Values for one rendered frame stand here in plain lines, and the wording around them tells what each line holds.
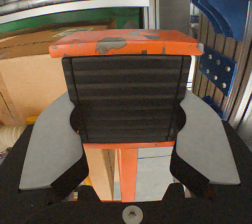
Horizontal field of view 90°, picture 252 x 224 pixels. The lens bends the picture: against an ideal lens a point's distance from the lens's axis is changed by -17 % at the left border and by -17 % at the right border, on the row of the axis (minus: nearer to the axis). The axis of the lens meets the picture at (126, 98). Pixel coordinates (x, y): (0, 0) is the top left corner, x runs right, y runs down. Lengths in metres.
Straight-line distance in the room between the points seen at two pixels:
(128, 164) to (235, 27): 0.31
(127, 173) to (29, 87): 0.23
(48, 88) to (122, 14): 0.96
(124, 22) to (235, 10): 0.93
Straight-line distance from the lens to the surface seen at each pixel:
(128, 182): 0.21
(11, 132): 0.30
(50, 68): 0.28
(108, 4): 0.57
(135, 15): 1.18
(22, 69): 0.31
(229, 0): 0.33
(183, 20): 1.03
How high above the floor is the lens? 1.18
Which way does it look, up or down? 58 degrees down
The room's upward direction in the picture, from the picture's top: 179 degrees clockwise
